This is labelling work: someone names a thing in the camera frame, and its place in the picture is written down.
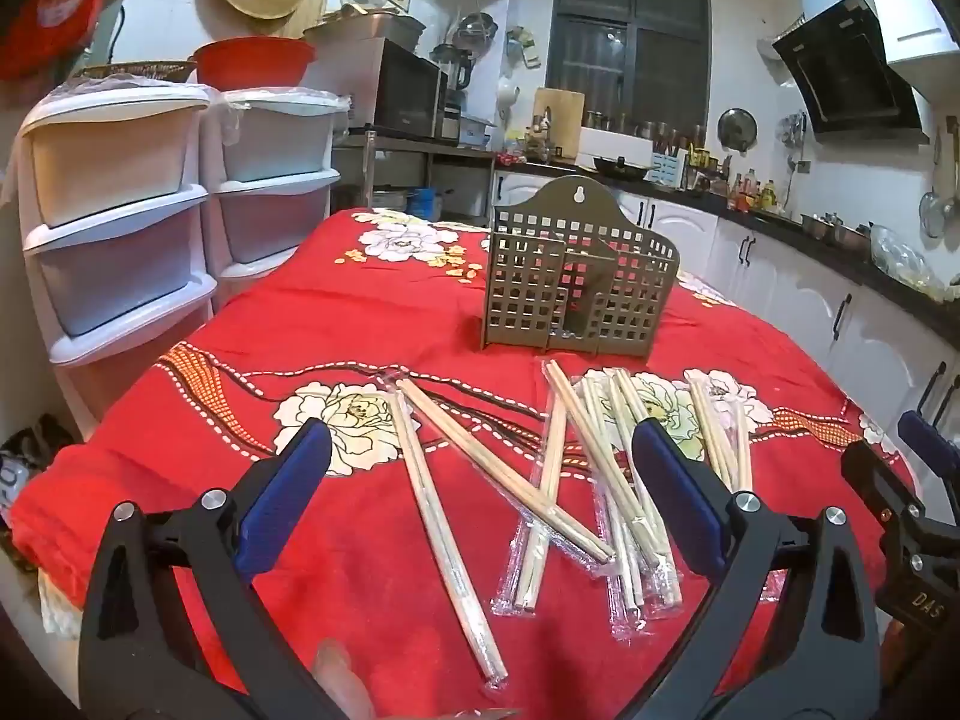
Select metal baking tray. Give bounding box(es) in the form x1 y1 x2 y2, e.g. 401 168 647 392
303 11 428 50

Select person's left hand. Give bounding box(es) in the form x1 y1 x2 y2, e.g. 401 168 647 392
311 637 377 720

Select hanging steel colander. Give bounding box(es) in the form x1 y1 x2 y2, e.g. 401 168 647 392
448 11 498 55

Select red plastic basin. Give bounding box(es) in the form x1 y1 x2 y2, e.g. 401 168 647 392
193 37 318 90

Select hanging strainer ladles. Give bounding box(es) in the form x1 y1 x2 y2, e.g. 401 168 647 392
919 116 960 242

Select white base cabinets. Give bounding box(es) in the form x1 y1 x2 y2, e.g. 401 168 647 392
491 169 960 482

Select steel mixing bowls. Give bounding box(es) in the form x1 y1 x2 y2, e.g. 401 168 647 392
799 212 872 250

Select black blender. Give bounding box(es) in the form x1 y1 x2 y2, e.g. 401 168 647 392
430 43 474 115

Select grey perforated utensil holder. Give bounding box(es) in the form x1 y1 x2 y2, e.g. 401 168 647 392
480 175 680 359

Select brown shallow tray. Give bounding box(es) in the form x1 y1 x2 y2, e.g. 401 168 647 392
73 60 197 85

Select wooden cutting board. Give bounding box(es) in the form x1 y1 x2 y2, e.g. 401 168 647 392
532 87 587 160

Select bunch of chopsticks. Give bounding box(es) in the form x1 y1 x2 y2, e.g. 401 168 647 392
379 358 755 691

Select black range hood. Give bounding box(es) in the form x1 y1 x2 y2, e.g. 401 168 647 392
772 0 925 137

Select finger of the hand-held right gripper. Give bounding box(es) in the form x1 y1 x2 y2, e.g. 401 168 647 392
840 441 929 542
898 410 960 497

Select steel pot lid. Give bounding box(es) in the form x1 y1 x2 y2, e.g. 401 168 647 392
717 108 759 152

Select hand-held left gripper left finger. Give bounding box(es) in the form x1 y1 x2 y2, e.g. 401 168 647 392
79 418 333 720

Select black microwave oven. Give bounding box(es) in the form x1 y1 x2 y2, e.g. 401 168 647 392
303 37 449 140

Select clear plastic bag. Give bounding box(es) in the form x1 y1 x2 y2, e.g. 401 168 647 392
870 227 942 297

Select black kitchen countertop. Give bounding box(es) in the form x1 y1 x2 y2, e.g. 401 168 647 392
493 154 960 352

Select dark kitchen window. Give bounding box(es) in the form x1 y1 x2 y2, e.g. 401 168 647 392
545 0 711 122

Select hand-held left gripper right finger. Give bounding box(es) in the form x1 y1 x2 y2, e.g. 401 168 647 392
632 418 882 720

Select red floral tablecloth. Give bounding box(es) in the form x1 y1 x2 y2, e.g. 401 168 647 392
7 208 923 720

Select metal shelf rack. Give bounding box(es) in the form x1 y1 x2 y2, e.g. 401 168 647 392
332 130 497 220

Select row of condiment bottles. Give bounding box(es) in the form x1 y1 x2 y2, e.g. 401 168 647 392
726 171 782 212

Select dark shoes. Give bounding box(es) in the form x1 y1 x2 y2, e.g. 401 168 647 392
0 411 77 500

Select white plastic drawer tower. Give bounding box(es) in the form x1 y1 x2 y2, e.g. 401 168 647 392
201 86 352 295
15 82 220 421

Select white upper cabinet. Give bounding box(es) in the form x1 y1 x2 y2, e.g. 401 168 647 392
855 0 960 95

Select red shopping bag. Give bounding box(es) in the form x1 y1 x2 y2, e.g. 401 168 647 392
0 0 115 81

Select blue knife holder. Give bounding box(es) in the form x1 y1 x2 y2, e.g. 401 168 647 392
648 150 688 190

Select black wok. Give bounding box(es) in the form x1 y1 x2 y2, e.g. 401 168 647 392
592 154 655 182

